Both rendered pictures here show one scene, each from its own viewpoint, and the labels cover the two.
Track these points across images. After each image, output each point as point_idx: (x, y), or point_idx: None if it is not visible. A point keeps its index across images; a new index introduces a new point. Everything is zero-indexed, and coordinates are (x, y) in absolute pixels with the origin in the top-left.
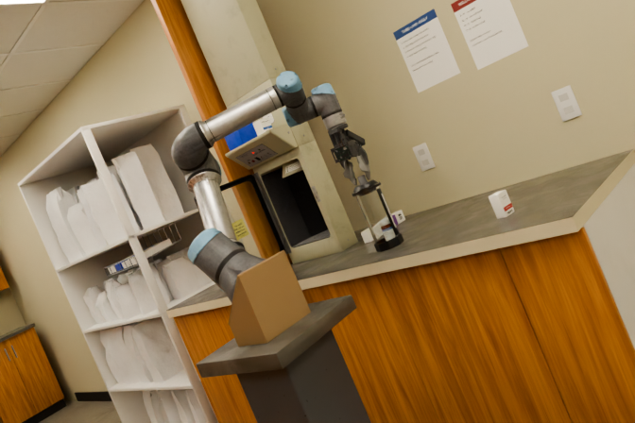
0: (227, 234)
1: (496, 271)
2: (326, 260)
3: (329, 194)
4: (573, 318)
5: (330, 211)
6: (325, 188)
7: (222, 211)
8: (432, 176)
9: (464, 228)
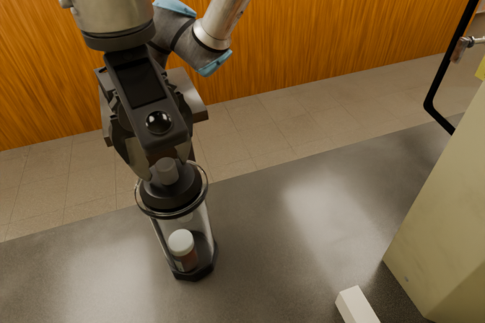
0: (203, 19)
1: None
2: (364, 218)
3: (458, 211)
4: None
5: (422, 218)
6: (466, 192)
7: None
8: None
9: (24, 310)
